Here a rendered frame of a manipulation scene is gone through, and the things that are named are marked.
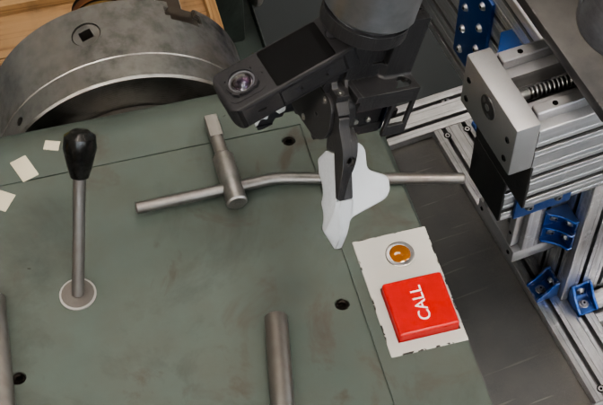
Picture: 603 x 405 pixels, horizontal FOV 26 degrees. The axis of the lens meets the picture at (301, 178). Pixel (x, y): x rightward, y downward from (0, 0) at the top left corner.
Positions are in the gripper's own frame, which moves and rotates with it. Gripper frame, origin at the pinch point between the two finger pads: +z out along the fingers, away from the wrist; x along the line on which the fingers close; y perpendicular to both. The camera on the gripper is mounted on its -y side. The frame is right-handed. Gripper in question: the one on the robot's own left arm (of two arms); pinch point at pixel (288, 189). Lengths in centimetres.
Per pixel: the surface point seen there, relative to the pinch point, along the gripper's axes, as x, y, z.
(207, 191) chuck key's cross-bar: 13.1, 0.8, 14.0
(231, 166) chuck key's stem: 14.5, 4.0, 12.7
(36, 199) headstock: 21.3, -13.8, 19.6
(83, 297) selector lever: 8.1, -13.7, 19.7
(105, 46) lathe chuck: 39.3, 0.6, 16.9
